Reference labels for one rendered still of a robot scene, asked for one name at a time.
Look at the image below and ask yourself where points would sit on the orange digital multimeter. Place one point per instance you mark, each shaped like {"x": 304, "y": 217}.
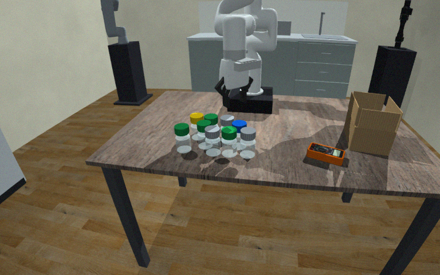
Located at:
{"x": 325, "y": 153}

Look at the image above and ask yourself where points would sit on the brown cardboard box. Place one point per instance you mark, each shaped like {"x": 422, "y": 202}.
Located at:
{"x": 370, "y": 129}

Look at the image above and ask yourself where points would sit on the white bottle with yellow cap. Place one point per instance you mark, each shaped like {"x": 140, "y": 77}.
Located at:
{"x": 194, "y": 118}

